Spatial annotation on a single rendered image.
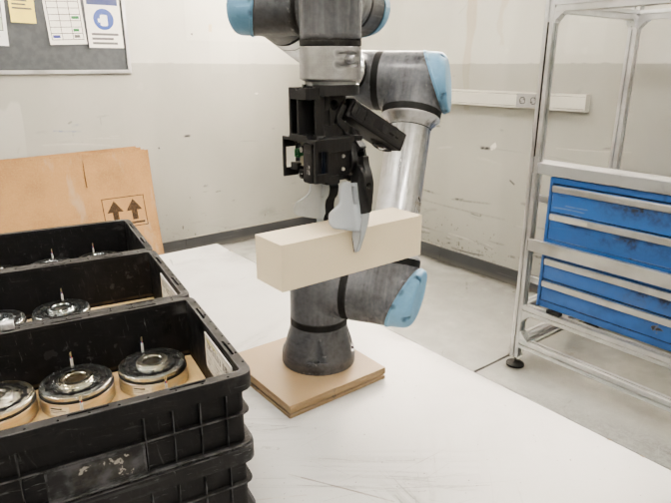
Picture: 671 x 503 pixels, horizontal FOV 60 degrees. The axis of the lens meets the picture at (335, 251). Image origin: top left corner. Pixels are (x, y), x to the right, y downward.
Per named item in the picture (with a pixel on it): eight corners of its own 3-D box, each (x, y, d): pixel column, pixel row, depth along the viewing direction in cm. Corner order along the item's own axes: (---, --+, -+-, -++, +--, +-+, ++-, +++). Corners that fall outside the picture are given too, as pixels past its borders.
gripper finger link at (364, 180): (344, 217, 75) (334, 150, 75) (355, 214, 76) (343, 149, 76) (367, 213, 71) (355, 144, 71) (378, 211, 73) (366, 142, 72)
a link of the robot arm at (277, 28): (338, 59, 125) (225, -46, 79) (387, 60, 122) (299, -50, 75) (333, 113, 126) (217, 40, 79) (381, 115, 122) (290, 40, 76)
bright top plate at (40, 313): (90, 298, 118) (89, 295, 117) (89, 317, 109) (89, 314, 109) (34, 305, 114) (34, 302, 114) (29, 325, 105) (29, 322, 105)
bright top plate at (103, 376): (107, 360, 93) (106, 357, 93) (118, 390, 84) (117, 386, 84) (37, 376, 88) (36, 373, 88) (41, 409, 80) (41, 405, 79)
